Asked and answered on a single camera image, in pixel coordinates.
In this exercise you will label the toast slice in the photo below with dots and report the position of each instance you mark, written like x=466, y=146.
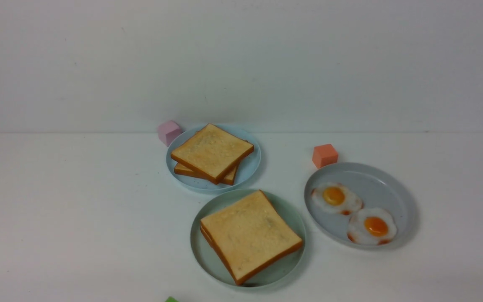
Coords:
x=212, y=152
x=218, y=252
x=255, y=232
x=229, y=179

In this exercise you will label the fried egg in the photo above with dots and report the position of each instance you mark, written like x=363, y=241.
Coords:
x=335, y=198
x=371, y=226

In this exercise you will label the light blue bread plate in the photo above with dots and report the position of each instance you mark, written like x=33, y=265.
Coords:
x=246, y=169

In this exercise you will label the pink cube block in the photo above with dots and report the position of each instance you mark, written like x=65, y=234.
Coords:
x=168, y=132

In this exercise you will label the orange cube block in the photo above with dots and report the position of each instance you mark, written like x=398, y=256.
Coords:
x=324, y=155

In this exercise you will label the mint green centre plate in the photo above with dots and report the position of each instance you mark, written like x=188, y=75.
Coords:
x=275, y=274

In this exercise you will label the grey egg plate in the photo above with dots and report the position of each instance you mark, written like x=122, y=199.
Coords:
x=377, y=189

